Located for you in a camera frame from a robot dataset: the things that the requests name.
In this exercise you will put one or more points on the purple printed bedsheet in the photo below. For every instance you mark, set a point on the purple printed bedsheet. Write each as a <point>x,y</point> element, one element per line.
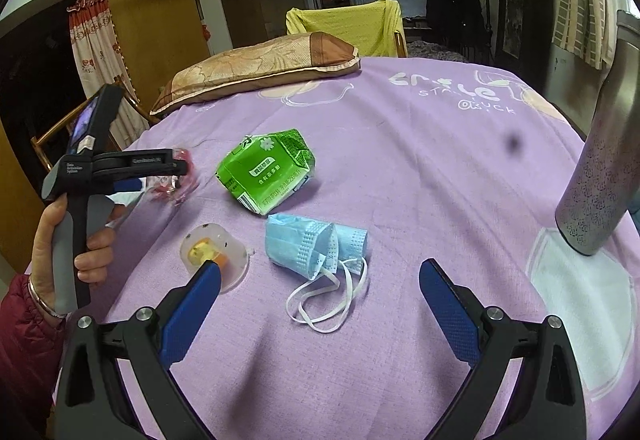
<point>425,145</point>

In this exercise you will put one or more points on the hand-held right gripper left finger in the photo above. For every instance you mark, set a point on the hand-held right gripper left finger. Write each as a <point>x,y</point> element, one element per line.
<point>190,315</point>

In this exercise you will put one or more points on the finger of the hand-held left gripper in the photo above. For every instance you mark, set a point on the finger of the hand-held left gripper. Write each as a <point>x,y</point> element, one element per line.
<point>182,168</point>
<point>127,185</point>

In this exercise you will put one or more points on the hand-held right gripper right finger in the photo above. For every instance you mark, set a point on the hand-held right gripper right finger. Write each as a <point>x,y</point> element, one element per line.
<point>450,315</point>

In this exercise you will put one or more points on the clear cup with orange peel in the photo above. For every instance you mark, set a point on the clear cup with orange peel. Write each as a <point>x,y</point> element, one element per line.
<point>210,245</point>

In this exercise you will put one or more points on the green drink carton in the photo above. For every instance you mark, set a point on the green drink carton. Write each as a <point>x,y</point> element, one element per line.
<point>260,170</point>

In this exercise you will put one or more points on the wooden chair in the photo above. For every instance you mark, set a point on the wooden chair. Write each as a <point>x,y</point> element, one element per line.
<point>50,133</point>

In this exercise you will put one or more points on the white red floral curtain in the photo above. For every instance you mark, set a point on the white red floral curtain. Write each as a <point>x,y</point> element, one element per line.
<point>95,50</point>

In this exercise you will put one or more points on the brown floral pillow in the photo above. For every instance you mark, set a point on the brown floral pillow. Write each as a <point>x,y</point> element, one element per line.
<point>250,65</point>

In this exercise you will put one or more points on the black hanging coat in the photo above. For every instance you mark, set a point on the black hanging coat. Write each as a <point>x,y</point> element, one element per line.
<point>450,10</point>

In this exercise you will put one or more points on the person's left hand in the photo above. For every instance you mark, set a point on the person's left hand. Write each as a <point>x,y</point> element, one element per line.
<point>42,260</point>

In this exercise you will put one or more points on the wooden door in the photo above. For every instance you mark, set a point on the wooden door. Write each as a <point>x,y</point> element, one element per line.
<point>17,200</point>
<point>160,20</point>

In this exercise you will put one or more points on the blue face mask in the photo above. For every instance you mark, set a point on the blue face mask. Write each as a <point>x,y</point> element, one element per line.
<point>300,245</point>

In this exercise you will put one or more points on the patterned steel bottle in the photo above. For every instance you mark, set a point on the patterned steel bottle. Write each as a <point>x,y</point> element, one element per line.
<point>600,160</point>

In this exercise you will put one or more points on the yellow cloth covered chair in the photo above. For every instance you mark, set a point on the yellow cloth covered chair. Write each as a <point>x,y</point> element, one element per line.
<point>345,25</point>

